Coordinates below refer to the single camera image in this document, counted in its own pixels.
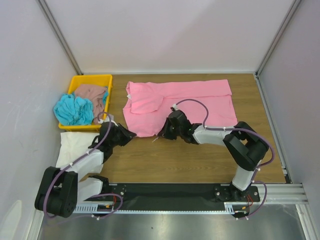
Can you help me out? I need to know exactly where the yellow plastic bin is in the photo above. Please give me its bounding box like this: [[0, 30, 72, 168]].
[[58, 74, 113, 132]]

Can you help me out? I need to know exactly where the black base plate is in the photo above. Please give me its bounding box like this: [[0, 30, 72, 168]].
[[108, 183, 261, 205]]

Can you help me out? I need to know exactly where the grey slotted cable duct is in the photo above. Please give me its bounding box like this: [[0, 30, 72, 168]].
[[73, 201, 250, 216]]

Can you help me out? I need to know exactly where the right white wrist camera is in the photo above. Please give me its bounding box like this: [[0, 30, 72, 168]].
[[170, 104, 179, 112]]

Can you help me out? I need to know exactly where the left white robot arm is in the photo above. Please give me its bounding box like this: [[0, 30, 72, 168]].
[[34, 121, 136, 218]]

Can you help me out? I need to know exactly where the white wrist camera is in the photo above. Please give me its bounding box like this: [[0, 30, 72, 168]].
[[98, 114, 119, 127], [170, 104, 179, 112]]

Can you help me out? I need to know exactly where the turquoise t shirt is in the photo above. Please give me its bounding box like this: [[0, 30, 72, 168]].
[[53, 91, 105, 126]]

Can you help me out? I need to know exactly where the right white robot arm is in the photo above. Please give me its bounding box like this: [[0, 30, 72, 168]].
[[157, 110, 271, 202]]

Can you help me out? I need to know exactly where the purple cable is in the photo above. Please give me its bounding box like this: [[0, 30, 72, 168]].
[[170, 99, 276, 221], [42, 111, 124, 222]]

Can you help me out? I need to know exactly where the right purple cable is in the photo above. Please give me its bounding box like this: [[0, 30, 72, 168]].
[[170, 99, 276, 221]]

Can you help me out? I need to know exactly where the mauve t shirt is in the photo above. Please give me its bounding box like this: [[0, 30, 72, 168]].
[[74, 84, 109, 125]]

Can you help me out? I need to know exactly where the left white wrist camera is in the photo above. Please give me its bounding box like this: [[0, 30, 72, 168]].
[[98, 114, 119, 127]]

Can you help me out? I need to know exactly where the folded white t shirt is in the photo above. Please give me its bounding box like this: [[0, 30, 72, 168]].
[[55, 131, 99, 168]]

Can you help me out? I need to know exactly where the pink t shirt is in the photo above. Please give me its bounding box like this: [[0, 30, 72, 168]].
[[123, 79, 238, 138]]

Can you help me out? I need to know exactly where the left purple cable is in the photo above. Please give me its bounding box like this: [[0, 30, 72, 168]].
[[42, 111, 124, 222]]

